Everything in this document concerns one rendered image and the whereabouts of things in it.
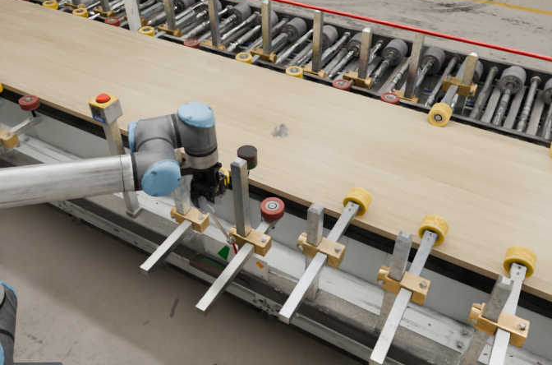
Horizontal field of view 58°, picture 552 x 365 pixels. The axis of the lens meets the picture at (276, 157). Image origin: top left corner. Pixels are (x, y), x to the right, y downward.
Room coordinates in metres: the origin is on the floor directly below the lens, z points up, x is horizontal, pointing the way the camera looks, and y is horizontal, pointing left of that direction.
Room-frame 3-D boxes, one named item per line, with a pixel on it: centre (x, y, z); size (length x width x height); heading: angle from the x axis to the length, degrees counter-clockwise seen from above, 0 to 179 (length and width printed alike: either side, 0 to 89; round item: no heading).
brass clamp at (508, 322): (0.70, -0.56, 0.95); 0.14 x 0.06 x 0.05; 60
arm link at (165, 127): (1.00, 0.31, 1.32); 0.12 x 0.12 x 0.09; 18
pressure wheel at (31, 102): (1.83, 1.07, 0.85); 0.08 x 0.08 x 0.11
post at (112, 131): (1.34, 0.55, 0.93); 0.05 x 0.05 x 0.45; 60
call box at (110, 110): (1.34, 0.55, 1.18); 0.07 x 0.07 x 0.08; 60
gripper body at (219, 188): (1.04, 0.19, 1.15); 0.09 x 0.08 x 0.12; 60
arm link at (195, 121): (1.05, 0.21, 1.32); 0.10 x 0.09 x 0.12; 108
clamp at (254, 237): (1.08, 0.09, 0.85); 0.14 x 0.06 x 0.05; 60
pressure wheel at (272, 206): (1.17, 0.01, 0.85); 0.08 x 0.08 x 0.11
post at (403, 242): (0.83, -0.32, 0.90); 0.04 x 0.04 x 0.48; 60
